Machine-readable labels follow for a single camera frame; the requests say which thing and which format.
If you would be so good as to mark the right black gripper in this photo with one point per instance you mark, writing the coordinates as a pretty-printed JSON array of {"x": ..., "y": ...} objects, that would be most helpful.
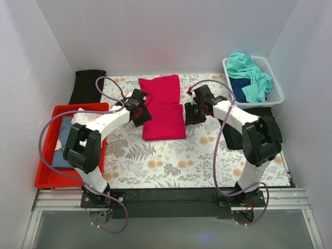
[{"x": 192, "y": 115}]

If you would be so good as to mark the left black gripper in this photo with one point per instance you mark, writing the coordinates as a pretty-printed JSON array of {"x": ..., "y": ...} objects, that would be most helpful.
[{"x": 142, "y": 117}]

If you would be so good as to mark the red t shirt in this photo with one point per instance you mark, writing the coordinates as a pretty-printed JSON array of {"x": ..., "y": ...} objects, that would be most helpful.
[{"x": 163, "y": 103}]

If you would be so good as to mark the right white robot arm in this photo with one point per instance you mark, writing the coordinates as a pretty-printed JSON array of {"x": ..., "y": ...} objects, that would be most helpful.
[{"x": 261, "y": 137}]

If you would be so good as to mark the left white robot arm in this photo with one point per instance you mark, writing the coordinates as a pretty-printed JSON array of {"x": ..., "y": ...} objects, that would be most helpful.
[{"x": 84, "y": 142}]

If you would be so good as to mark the floral patterned mat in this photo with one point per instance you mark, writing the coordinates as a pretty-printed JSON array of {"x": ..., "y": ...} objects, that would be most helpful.
[{"x": 202, "y": 159}]

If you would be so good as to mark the black cloth right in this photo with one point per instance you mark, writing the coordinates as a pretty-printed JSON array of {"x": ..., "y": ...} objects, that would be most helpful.
[{"x": 233, "y": 138}]

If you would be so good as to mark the black cloth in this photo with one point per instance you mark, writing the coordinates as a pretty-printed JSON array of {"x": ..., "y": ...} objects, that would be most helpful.
[
  {"x": 85, "y": 90},
  {"x": 233, "y": 138}
]

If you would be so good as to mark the folded white t shirt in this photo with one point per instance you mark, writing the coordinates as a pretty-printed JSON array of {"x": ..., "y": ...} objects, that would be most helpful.
[{"x": 80, "y": 118}]

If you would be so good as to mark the dark blue t shirt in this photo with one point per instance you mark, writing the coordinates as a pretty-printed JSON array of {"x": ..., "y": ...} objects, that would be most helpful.
[{"x": 237, "y": 86}]

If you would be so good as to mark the black cloth back left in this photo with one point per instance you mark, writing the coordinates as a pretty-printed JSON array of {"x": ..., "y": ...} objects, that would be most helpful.
[{"x": 85, "y": 90}]

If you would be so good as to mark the teal t shirt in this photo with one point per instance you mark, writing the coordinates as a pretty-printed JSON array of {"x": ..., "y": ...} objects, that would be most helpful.
[{"x": 239, "y": 65}]

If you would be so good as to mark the white plastic basket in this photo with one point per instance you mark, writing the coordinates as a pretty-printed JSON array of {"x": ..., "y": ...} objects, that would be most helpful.
[{"x": 275, "y": 96}]

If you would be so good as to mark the folded blue t shirt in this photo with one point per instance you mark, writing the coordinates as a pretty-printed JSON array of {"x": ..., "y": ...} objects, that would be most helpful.
[{"x": 58, "y": 160}]

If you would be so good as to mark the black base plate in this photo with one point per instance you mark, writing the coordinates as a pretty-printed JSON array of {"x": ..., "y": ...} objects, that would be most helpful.
[{"x": 172, "y": 202}]

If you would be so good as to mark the aluminium frame rail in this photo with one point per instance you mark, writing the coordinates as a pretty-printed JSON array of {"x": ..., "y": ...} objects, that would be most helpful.
[{"x": 286, "y": 221}]

